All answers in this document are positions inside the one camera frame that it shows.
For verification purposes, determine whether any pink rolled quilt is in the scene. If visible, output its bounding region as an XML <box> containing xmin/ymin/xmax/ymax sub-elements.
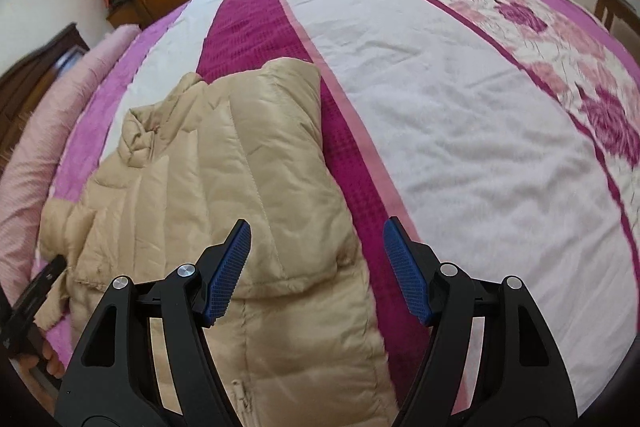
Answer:
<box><xmin>0</xmin><ymin>25</ymin><xmax>140</xmax><ymax>303</ymax></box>

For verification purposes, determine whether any person's left hand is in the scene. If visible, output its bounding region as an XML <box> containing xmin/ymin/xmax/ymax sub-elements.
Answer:
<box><xmin>17</xmin><ymin>340</ymin><xmax>65</xmax><ymax>381</ymax></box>

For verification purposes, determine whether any beige quilted down jacket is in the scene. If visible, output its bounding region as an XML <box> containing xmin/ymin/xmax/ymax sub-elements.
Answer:
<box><xmin>36</xmin><ymin>57</ymin><xmax>397</xmax><ymax>426</ymax></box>

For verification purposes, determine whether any dark wooden headboard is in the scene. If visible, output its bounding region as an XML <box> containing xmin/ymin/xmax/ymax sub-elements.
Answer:
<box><xmin>0</xmin><ymin>23</ymin><xmax>89</xmax><ymax>171</ymax></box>

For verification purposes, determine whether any pink purple floral bedspread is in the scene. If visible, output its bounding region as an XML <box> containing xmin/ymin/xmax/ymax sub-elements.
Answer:
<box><xmin>49</xmin><ymin>0</ymin><xmax>639</xmax><ymax>412</ymax></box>

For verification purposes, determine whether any wooden chair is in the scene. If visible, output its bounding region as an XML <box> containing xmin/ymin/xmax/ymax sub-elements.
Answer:
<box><xmin>593</xmin><ymin>0</ymin><xmax>639</xmax><ymax>61</ymax></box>

